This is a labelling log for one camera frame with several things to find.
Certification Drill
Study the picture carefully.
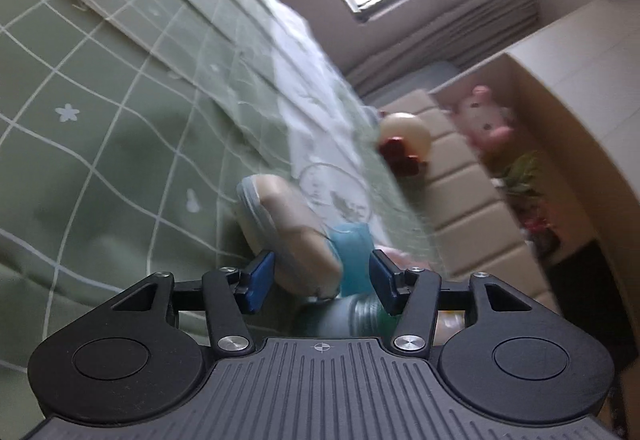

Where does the grey ribbed plush item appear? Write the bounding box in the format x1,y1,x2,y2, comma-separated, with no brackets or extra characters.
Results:
291,293,399,342

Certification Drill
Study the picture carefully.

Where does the beige padded headboard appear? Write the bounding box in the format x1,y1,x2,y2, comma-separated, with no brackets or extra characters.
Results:
381,90,559,312

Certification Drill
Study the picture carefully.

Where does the beige doll with blue clothes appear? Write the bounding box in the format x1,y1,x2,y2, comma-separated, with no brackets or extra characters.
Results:
235,174,374,299

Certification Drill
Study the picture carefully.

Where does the cream round plush red bow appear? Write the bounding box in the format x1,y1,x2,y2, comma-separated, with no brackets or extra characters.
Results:
378,113,432,178

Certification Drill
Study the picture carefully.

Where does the green potted plant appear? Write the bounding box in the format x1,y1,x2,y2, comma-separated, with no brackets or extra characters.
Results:
492,153,540,197

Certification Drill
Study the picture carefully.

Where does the pink plush toy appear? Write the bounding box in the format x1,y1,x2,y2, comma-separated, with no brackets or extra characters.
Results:
451,85,514,155

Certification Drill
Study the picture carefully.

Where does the green checked bed sheet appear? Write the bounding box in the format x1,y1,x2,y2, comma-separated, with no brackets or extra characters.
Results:
0,0,442,440

